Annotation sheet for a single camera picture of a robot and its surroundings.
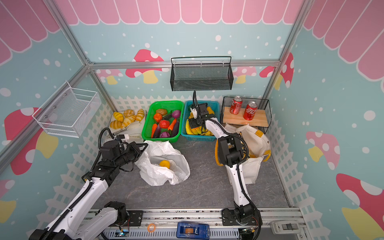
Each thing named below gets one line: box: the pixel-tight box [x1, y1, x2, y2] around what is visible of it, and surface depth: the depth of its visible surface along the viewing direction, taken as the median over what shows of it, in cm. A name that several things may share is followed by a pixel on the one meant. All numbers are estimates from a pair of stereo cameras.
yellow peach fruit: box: [159, 160, 171, 169], surface depth 91 cm
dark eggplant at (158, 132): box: [154, 124, 161, 138], surface depth 107 cm
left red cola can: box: [229, 96, 243, 115], surface depth 93 cm
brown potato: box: [156, 108, 167, 116], surface depth 118 cm
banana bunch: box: [185, 119, 214, 136], surface depth 105 cm
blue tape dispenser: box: [176, 222, 210, 240], surface depth 68 cm
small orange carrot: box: [168, 118, 177, 131], surface depth 109 cm
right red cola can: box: [243, 101, 258, 121], surface depth 89 cm
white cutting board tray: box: [106, 109, 147, 144], surface depth 114 cm
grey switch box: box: [270, 220, 301, 234], surface depth 71 cm
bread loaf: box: [113, 112, 124, 122], surface depth 118 cm
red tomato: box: [159, 119, 171, 129], surface depth 108 cm
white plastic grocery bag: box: [134, 140, 191, 187], surface depth 76 cm
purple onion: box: [172, 110, 181, 119], surface depth 112 cm
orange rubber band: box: [147, 223, 157, 233], surface depth 73 cm
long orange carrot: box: [151, 123, 158, 139], surface depth 109 cm
